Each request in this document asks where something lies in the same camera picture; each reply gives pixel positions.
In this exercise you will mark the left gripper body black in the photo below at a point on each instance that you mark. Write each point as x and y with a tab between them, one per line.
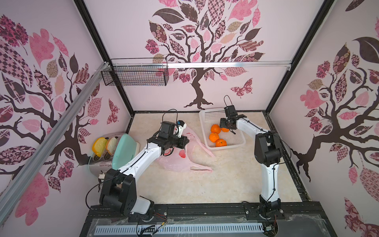
178	142

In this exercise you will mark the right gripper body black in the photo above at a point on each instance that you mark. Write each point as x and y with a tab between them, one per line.
226	123

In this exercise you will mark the pink printed plastic bag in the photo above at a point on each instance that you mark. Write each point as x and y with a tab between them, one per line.
180	160

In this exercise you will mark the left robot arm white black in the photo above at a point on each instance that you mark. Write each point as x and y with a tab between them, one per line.
119	190

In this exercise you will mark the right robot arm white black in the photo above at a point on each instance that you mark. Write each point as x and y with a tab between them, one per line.
268	152

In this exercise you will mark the white perforated plastic basket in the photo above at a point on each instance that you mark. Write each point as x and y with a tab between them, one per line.
209	117

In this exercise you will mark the mint green cutting board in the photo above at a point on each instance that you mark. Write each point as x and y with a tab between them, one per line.
126	149

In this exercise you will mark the pale bread slice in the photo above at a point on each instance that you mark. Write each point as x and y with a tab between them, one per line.
112	145

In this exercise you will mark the yellow toast slice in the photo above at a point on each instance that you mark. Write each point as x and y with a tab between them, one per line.
99	147

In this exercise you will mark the silver toaster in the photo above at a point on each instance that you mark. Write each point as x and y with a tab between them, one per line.
100	165

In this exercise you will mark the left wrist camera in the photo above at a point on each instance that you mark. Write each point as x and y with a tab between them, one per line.
181	125

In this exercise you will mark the black wire wall basket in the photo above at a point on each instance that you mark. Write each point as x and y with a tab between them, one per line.
136	72

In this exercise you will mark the aluminium rail back wall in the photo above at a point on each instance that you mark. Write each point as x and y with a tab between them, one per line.
287	64

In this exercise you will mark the white slotted cable duct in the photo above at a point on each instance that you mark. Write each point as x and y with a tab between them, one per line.
178	229

